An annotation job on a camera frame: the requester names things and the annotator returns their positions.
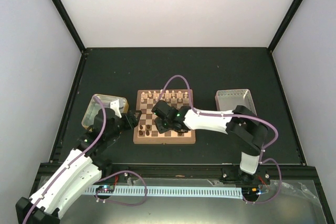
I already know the row of white chess pieces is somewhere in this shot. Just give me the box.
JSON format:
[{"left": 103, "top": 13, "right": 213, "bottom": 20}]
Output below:
[{"left": 137, "top": 89, "right": 193, "bottom": 105}]

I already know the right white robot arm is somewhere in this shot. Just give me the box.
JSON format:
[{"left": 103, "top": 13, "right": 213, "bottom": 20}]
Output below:
[{"left": 152, "top": 101, "right": 268, "bottom": 184}]

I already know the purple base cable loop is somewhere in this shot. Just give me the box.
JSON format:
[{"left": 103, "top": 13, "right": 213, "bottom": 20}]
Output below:
[{"left": 94, "top": 170, "right": 148, "bottom": 206}]

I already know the light blue cable duct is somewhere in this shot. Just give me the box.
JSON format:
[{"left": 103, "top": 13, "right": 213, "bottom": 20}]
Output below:
[{"left": 83, "top": 185, "right": 243, "bottom": 199}]

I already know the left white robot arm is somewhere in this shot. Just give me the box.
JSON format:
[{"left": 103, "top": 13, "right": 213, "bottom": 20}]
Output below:
[{"left": 15, "top": 108, "right": 142, "bottom": 223}]

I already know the black rail base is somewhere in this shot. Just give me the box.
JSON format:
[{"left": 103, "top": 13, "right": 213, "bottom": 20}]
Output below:
[{"left": 39, "top": 162, "right": 318, "bottom": 183}]

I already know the pink rimmed metal tray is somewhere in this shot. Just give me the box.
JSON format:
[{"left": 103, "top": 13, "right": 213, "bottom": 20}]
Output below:
[{"left": 215, "top": 89, "right": 257, "bottom": 114}]

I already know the small circuit board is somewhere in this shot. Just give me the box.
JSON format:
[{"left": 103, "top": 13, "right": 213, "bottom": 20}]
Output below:
[{"left": 96, "top": 185, "right": 114, "bottom": 194}]

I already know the gold rimmed metal tray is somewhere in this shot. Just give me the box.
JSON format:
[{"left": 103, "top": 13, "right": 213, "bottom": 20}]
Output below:
[{"left": 81, "top": 94, "right": 129, "bottom": 129}]

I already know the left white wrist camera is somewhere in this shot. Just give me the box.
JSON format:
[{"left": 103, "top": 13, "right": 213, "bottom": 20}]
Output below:
[{"left": 110, "top": 99, "right": 124, "bottom": 118}]

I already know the wooden chess board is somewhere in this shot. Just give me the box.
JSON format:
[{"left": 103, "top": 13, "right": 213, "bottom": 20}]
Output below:
[{"left": 133, "top": 100, "right": 196, "bottom": 144}]

